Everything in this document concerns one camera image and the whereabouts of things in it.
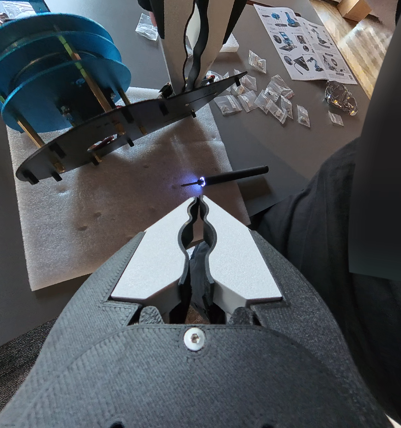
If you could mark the dark grey desk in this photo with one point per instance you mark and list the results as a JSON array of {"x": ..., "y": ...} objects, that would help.
[{"x": 270, "y": 150}]

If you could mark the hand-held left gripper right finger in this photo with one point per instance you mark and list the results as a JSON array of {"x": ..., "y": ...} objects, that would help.
[{"x": 240, "y": 260}]

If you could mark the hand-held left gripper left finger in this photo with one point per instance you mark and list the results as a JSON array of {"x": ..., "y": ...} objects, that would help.
[{"x": 153, "y": 260}]

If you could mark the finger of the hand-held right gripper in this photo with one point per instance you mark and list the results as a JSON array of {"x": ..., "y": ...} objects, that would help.
[
  {"x": 175, "y": 50},
  {"x": 215, "y": 30}
]

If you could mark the pile of small screw bags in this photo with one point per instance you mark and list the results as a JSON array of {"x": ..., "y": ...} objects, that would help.
[{"x": 230, "y": 103}]

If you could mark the cardboard box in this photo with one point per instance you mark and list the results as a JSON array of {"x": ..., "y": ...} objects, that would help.
[{"x": 354, "y": 8}]

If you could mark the blue toy robot arm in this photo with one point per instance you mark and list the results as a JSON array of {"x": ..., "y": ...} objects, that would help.
[{"x": 53, "y": 67}]

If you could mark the grey foam pad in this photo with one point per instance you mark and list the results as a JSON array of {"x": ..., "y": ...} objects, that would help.
[{"x": 120, "y": 200}]

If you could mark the white foam frame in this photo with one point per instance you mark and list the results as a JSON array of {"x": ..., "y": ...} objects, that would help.
[{"x": 232, "y": 45}]

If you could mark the printed instruction sheet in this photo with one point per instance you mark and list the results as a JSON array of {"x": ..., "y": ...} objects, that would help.
[{"x": 307, "y": 43}]

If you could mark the person's dark clothing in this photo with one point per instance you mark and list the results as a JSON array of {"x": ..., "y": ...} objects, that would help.
[{"x": 304, "y": 234}]

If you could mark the black electric screwdriver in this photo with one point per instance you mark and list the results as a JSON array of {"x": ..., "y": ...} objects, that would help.
[{"x": 233, "y": 175}]

